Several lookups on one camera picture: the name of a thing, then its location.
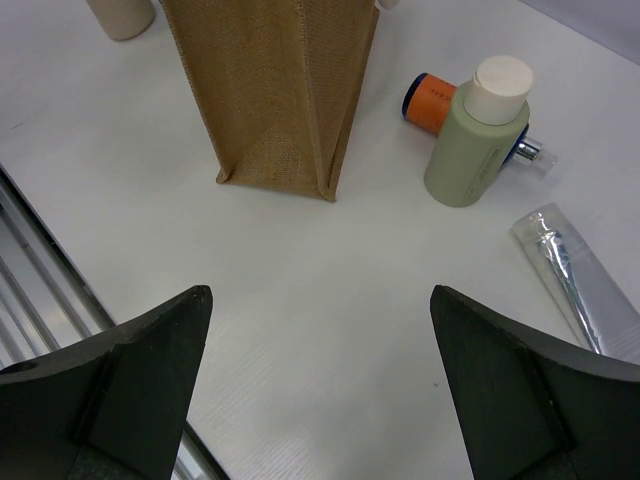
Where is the brown canvas tote bag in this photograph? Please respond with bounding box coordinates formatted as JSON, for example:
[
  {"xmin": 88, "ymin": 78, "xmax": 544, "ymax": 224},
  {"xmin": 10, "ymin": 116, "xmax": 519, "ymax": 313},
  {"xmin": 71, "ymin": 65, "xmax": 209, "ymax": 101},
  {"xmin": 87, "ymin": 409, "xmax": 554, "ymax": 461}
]
[{"xmin": 163, "ymin": 1, "xmax": 379, "ymax": 201}]

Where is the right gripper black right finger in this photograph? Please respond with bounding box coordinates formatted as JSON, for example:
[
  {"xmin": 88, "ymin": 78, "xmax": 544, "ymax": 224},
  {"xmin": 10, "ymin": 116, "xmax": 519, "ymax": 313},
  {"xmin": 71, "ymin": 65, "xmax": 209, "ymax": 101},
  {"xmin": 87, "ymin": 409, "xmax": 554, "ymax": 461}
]
[{"xmin": 430, "ymin": 285, "xmax": 639, "ymax": 479}]

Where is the aluminium front rail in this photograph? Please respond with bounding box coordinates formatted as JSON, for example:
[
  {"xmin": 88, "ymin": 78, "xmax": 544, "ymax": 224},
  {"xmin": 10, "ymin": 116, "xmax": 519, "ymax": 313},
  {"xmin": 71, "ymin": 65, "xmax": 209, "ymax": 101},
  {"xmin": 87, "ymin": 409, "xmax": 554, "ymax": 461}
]
[{"xmin": 1, "ymin": 176, "xmax": 225, "ymax": 479}]

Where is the beige pump bottle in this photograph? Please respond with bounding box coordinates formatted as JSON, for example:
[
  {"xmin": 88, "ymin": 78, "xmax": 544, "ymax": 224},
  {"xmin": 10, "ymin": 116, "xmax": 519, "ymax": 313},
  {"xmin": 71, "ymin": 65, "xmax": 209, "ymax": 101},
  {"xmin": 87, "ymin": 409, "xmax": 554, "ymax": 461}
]
[{"xmin": 86, "ymin": 0, "xmax": 156, "ymax": 41}]

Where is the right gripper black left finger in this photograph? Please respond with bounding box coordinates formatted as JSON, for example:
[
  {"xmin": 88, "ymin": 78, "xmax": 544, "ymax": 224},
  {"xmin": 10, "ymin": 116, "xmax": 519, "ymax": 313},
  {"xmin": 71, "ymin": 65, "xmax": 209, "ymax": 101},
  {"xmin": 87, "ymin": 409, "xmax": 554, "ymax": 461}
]
[{"xmin": 1, "ymin": 285, "xmax": 213, "ymax": 479}]

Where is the orange spray bottle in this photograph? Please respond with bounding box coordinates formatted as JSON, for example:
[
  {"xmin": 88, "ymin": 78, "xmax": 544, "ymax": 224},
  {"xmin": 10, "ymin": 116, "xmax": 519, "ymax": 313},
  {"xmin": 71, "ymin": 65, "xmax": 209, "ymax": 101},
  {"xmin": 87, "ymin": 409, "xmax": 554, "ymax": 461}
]
[{"xmin": 401, "ymin": 73, "xmax": 558, "ymax": 178}]

